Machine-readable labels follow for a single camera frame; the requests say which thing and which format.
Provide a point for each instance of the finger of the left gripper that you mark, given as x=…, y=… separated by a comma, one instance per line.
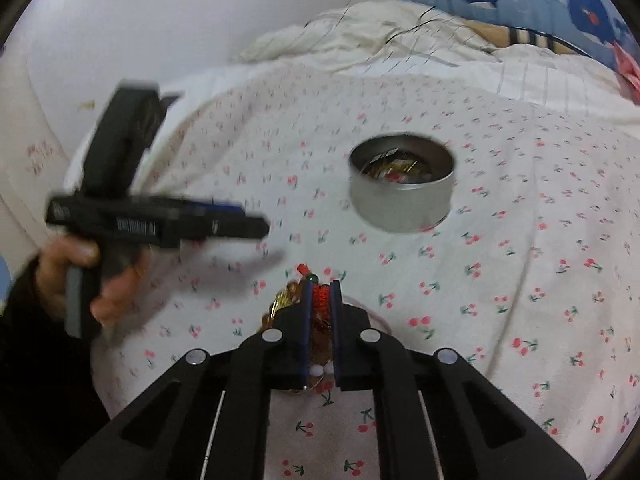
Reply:
x=213, y=206
x=236, y=226

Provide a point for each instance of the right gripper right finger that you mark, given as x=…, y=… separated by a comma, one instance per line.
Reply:
x=367, y=359

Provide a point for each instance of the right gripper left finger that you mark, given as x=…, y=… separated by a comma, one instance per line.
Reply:
x=274, y=359

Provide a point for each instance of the person's left hand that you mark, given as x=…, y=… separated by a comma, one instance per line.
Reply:
x=69, y=282

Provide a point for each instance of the round silver metal tin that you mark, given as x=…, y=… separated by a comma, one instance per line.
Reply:
x=401, y=182

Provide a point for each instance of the cherry print bed sheet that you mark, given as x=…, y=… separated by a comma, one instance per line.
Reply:
x=533, y=277

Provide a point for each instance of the black left sleeve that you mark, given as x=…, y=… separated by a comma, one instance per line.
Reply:
x=49, y=406

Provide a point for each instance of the white striped duvet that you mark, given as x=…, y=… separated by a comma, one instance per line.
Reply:
x=396, y=37

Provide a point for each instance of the tan striped pillow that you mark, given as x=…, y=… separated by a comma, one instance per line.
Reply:
x=503, y=36

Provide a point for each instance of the pink crumpled cloth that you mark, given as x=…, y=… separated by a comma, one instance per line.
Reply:
x=626, y=58

